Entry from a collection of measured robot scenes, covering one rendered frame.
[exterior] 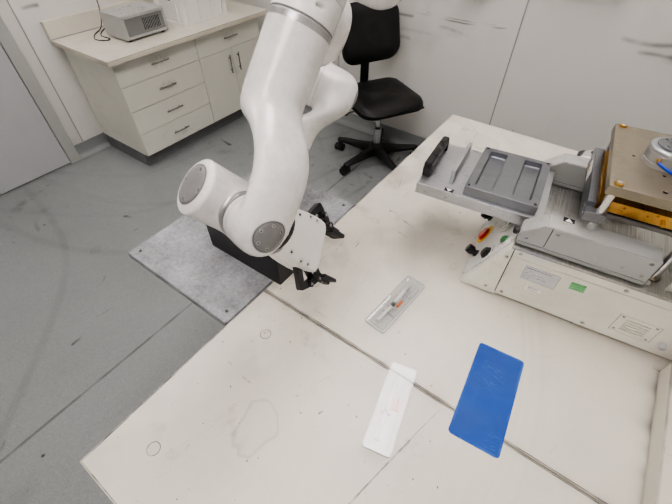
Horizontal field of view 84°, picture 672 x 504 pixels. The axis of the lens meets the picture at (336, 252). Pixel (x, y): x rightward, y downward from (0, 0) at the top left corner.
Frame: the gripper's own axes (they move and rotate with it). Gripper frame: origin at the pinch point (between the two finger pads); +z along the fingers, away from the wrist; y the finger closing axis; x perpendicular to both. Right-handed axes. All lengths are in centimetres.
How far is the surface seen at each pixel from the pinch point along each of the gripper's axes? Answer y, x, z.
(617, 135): -38, 45, 34
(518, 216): -19.4, 26.3, 30.7
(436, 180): -28.0, 8.4, 24.0
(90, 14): -162, -224, -19
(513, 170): -33, 24, 33
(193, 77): -149, -190, 40
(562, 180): -36, 33, 46
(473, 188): -24.7, 17.7, 24.6
